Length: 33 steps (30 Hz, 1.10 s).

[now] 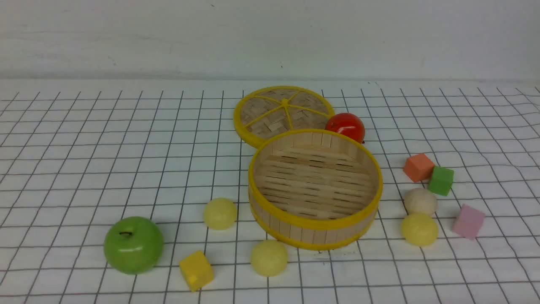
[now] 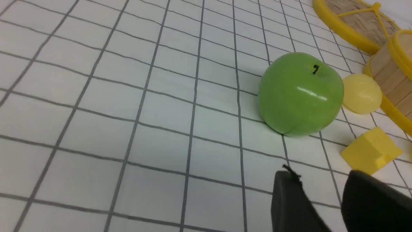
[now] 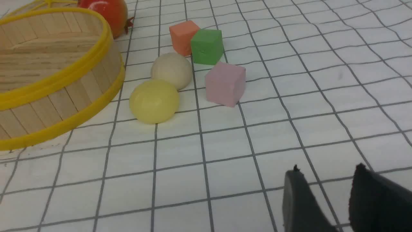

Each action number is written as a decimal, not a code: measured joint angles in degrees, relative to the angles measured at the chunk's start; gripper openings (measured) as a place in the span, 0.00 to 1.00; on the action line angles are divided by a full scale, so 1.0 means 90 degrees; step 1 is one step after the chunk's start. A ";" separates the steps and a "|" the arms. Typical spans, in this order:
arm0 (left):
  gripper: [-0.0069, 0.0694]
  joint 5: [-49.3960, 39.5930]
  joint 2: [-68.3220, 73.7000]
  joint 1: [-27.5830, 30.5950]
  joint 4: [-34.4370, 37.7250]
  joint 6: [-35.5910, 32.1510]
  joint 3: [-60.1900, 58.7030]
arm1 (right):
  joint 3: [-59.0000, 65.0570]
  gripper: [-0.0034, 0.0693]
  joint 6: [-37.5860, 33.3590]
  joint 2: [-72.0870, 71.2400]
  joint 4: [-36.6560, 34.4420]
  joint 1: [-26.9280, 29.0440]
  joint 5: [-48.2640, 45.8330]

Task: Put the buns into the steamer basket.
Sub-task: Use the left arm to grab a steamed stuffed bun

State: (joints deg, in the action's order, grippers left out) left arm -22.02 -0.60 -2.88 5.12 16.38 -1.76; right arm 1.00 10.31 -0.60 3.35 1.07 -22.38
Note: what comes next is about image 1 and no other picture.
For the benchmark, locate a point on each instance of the yellow bun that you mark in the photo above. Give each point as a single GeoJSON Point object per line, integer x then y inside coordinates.
{"type": "Point", "coordinates": [419, 229]}
{"type": "Point", "coordinates": [220, 214]}
{"type": "Point", "coordinates": [269, 258]}

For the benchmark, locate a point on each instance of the yellow bun front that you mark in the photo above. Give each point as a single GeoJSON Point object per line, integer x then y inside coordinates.
{"type": "Point", "coordinates": [269, 258]}

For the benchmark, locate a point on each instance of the white bun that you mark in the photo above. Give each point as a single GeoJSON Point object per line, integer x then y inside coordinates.
{"type": "Point", "coordinates": [420, 200]}

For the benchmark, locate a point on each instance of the bamboo steamer lid yellow rim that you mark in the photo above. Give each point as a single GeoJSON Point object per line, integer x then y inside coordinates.
{"type": "Point", "coordinates": [270, 111]}

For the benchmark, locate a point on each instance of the bamboo steamer tray yellow rim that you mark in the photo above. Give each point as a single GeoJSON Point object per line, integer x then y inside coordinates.
{"type": "Point", "coordinates": [314, 189]}

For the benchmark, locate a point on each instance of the red tomato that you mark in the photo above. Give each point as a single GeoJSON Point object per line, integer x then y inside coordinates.
{"type": "Point", "coordinates": [348, 125]}

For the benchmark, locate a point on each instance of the yellow cube block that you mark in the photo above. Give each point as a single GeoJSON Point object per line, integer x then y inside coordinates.
{"type": "Point", "coordinates": [196, 270]}

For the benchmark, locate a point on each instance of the orange cube block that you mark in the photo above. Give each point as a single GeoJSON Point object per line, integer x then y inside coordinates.
{"type": "Point", "coordinates": [418, 167]}

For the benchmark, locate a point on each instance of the white grid tablecloth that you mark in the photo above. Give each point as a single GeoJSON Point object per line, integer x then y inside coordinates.
{"type": "Point", "coordinates": [79, 156]}

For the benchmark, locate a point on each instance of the green apple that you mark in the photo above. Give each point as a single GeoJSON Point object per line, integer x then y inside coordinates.
{"type": "Point", "coordinates": [133, 245]}

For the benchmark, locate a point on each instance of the green cube block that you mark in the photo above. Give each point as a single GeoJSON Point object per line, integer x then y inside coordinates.
{"type": "Point", "coordinates": [441, 180]}

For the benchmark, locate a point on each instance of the pink cube block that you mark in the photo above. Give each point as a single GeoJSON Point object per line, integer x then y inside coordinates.
{"type": "Point", "coordinates": [469, 222]}

